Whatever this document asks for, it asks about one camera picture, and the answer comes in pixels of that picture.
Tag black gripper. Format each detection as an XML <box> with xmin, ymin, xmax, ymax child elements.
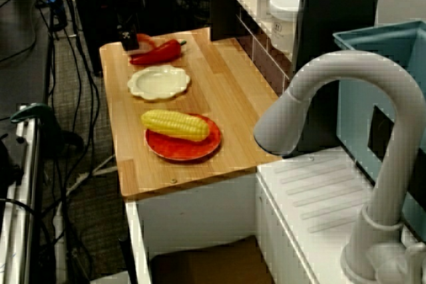
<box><xmin>114</xmin><ymin>9</ymin><xmax>140</xmax><ymax>52</ymax></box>

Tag green clamp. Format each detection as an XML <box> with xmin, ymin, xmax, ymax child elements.
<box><xmin>9</xmin><ymin>103</ymin><xmax>66</xmax><ymax>152</ymax></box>

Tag black cable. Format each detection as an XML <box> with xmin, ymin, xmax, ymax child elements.
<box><xmin>0</xmin><ymin>0</ymin><xmax>38</xmax><ymax>63</ymax></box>
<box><xmin>0</xmin><ymin>198</ymin><xmax>56</xmax><ymax>265</ymax></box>
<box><xmin>39</xmin><ymin>0</ymin><xmax>101</xmax><ymax>218</ymax></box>

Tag grey toy faucet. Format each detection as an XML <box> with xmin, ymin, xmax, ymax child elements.
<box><xmin>253</xmin><ymin>50</ymin><xmax>426</xmax><ymax>284</ymax></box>

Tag black upright post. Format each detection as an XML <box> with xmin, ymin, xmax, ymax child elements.
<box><xmin>292</xmin><ymin>0</ymin><xmax>383</xmax><ymax>158</ymax></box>

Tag cream scalloped plate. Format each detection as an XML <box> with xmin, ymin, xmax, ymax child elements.
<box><xmin>126</xmin><ymin>65</ymin><xmax>192</xmax><ymax>102</ymax></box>

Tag blue plastic bin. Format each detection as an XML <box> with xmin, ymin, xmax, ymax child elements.
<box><xmin>332</xmin><ymin>20</ymin><xmax>426</xmax><ymax>241</ymax></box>

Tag red chili pepper toy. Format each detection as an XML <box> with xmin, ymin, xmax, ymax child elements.
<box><xmin>128</xmin><ymin>39</ymin><xmax>188</xmax><ymax>66</ymax></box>

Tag salmon sushi toy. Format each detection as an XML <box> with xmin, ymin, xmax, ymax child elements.
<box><xmin>128</xmin><ymin>33</ymin><xmax>156</xmax><ymax>57</ymax></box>

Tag black mount knob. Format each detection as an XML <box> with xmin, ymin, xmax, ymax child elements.
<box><xmin>0</xmin><ymin>132</ymin><xmax>24</xmax><ymax>195</ymax></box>

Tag white toy kitchen cabinet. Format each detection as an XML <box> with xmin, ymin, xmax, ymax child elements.
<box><xmin>124</xmin><ymin>149</ymin><xmax>426</xmax><ymax>284</ymax></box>

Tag metal frame rail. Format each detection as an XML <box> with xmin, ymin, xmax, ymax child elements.
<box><xmin>0</xmin><ymin>104</ymin><xmax>44</xmax><ymax>284</ymax></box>

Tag tiled backsplash shelf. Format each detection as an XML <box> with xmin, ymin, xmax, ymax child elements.
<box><xmin>209</xmin><ymin>0</ymin><xmax>297</xmax><ymax>95</ymax></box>

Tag black rod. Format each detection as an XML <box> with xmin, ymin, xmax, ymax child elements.
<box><xmin>118</xmin><ymin>233</ymin><xmax>139</xmax><ymax>284</ymax></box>

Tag yellow corn cob toy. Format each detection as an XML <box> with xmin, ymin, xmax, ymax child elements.
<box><xmin>140</xmin><ymin>108</ymin><xmax>210</xmax><ymax>142</ymax></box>

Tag red round plate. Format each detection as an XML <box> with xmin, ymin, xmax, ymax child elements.
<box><xmin>144</xmin><ymin>113</ymin><xmax>223</xmax><ymax>162</ymax></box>

